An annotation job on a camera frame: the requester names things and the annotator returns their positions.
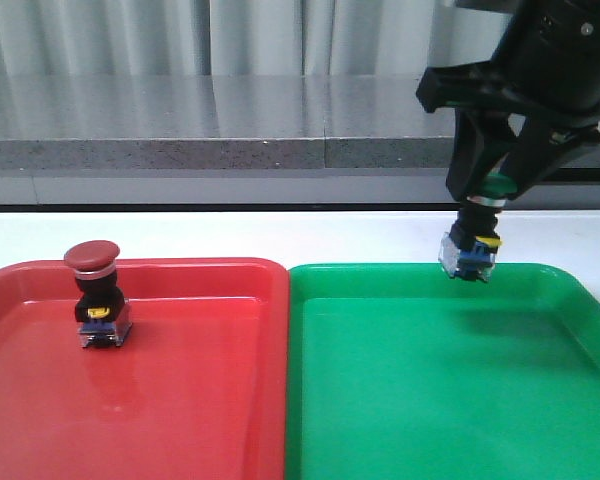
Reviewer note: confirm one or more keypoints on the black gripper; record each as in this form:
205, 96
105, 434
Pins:
546, 68

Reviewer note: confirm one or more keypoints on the green mushroom push button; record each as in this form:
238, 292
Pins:
468, 251

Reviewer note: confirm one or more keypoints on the red mushroom push button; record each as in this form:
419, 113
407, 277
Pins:
103, 312

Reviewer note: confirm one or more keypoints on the green plastic tray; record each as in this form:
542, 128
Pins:
397, 372

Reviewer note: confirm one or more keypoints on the red plastic tray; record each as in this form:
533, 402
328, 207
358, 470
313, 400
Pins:
197, 390

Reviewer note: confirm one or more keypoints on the grey stone counter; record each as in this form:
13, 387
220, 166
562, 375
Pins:
107, 141

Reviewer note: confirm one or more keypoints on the grey pleated curtain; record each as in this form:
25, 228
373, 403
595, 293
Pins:
241, 37

